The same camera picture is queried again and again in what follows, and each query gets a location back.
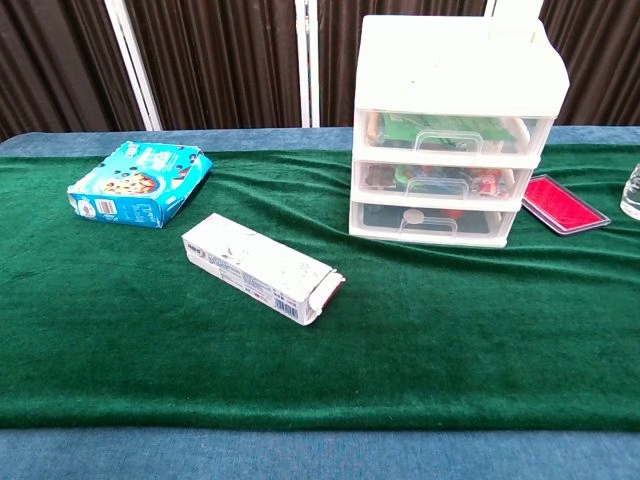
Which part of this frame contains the clear drawer with green packet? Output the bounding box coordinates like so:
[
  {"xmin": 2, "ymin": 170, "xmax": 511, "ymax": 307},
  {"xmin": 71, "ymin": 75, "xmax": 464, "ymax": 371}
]
[{"xmin": 357, "ymin": 109, "xmax": 554, "ymax": 156}]

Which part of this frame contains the clear plastic drawer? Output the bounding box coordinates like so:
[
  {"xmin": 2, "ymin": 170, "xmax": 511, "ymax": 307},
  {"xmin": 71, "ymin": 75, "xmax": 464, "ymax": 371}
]
[{"xmin": 349, "ymin": 200, "xmax": 519, "ymax": 239}]

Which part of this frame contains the white toothpaste box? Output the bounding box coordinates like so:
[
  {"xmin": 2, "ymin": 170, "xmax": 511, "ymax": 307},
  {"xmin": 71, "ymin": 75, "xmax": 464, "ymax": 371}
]
[{"xmin": 181, "ymin": 212, "xmax": 347, "ymax": 327}]

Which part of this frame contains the clear drawer with colourful items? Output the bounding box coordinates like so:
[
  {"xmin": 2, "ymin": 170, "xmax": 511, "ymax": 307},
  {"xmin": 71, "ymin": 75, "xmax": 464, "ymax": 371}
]
[{"xmin": 355, "ymin": 160, "xmax": 534, "ymax": 200}]

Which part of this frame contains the blue cookie box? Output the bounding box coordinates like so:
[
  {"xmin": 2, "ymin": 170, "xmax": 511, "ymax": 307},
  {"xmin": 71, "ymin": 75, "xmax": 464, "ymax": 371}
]
[{"xmin": 67, "ymin": 140, "xmax": 213, "ymax": 230}]

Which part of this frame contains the white plastic storage box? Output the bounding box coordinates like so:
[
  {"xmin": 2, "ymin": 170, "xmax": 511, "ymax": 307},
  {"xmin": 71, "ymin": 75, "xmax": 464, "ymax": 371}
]
[{"xmin": 348, "ymin": 14, "xmax": 571, "ymax": 249}]

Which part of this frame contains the green packet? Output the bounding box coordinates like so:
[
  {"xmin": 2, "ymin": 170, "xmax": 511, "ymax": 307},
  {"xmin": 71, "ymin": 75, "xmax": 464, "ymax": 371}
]
[{"xmin": 382, "ymin": 113, "xmax": 519, "ymax": 147}]

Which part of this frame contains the dark folding screen partition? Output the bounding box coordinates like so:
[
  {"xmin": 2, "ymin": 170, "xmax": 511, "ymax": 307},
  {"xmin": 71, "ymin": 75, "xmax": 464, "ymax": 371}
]
[{"xmin": 0, "ymin": 0, "xmax": 640, "ymax": 144}]

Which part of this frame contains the green velvet cloth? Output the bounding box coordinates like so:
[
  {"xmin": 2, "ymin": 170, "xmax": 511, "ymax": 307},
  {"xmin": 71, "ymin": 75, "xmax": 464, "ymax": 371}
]
[{"xmin": 0, "ymin": 144, "xmax": 640, "ymax": 432}]

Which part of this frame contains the blue table cover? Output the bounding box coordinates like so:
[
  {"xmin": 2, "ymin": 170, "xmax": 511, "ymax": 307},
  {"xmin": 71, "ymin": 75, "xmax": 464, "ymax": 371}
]
[{"xmin": 0, "ymin": 125, "xmax": 640, "ymax": 480}]

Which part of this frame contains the red pink packet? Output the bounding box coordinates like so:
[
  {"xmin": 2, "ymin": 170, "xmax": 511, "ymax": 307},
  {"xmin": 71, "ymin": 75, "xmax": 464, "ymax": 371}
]
[{"xmin": 521, "ymin": 174, "xmax": 612, "ymax": 235}]

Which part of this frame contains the clear plastic water bottle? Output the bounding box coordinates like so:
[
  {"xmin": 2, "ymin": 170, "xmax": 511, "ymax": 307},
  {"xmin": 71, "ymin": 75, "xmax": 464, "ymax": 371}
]
[{"xmin": 619, "ymin": 162, "xmax": 640, "ymax": 221}]

